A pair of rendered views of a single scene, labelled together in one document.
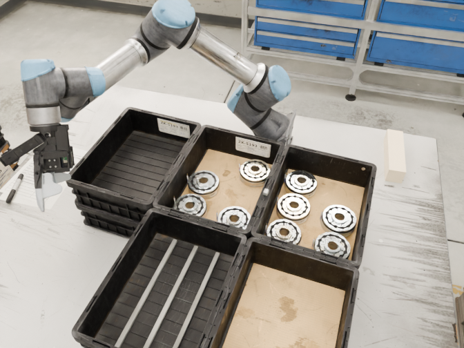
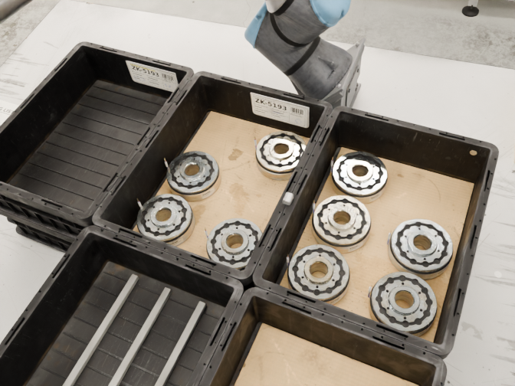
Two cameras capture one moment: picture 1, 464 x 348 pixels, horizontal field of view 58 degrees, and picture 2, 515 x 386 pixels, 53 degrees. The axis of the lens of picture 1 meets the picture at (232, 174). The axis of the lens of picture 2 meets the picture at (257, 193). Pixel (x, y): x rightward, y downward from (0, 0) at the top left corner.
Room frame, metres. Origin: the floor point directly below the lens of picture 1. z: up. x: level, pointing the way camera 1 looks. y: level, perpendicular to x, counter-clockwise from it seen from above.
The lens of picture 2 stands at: (0.34, -0.15, 1.64)
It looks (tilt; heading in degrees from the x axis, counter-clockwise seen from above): 55 degrees down; 11
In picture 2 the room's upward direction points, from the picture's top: 8 degrees counter-clockwise
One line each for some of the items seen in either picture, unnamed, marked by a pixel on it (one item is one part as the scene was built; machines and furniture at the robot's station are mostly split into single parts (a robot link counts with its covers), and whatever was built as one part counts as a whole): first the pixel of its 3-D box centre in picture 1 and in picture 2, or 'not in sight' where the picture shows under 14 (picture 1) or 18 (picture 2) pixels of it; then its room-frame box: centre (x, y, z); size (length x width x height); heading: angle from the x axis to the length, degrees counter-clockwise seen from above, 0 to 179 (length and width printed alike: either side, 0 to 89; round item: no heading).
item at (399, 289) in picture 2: (332, 246); (404, 299); (0.68, -0.29, 0.86); 0.05 x 0.05 x 0.01
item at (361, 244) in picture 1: (317, 199); (382, 213); (0.80, -0.26, 0.92); 0.40 x 0.30 x 0.02; 160
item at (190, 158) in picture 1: (223, 186); (223, 180); (0.90, 0.03, 0.87); 0.40 x 0.30 x 0.11; 160
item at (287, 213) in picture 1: (293, 206); (341, 219); (0.83, -0.19, 0.86); 0.10 x 0.10 x 0.01
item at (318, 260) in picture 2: (284, 232); (318, 270); (0.72, -0.15, 0.86); 0.05 x 0.05 x 0.01
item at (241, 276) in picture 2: (223, 175); (219, 163); (0.90, 0.03, 0.92); 0.40 x 0.30 x 0.02; 160
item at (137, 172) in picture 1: (140, 163); (93, 139); (1.01, 0.31, 0.87); 0.40 x 0.30 x 0.11; 160
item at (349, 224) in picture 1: (339, 217); (421, 244); (0.78, -0.33, 0.86); 0.10 x 0.10 x 0.01
